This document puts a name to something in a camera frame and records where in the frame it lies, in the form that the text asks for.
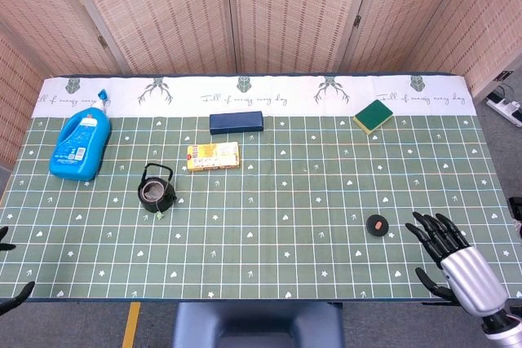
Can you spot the black equipment at table edge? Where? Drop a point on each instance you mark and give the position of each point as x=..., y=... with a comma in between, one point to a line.
x=516, y=217

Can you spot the blue detergent bottle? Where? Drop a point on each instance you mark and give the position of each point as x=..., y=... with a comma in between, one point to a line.
x=79, y=148

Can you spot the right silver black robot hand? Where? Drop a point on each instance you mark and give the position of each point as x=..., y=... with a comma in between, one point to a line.
x=473, y=278

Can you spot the woven bamboo folding screen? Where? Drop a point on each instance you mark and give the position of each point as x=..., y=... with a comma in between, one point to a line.
x=285, y=18

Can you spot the black cast iron teapot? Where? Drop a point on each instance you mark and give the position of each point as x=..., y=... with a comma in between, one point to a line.
x=167, y=198

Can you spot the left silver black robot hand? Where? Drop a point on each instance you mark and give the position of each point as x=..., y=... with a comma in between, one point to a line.
x=12, y=301

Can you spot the green yellow sponge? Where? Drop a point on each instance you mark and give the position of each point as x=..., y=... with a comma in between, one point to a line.
x=373, y=116

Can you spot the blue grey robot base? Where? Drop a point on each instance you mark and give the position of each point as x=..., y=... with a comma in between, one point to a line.
x=257, y=325

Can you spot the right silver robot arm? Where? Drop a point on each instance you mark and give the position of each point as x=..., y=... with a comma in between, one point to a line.
x=503, y=329

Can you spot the white power strip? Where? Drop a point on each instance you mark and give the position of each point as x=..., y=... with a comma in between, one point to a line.
x=507, y=108

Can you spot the green checked tablecloth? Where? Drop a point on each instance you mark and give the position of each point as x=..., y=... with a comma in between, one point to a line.
x=306, y=201

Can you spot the yellow snack box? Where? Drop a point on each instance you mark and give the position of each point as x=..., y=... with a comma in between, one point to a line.
x=213, y=156

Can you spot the black round disc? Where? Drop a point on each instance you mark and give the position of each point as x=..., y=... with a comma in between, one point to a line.
x=376, y=225

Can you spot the grey pyramid tea bag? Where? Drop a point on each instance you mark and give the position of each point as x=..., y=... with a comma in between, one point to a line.
x=152, y=191

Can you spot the navy blue rectangular box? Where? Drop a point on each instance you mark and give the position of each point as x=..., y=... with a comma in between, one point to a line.
x=236, y=122

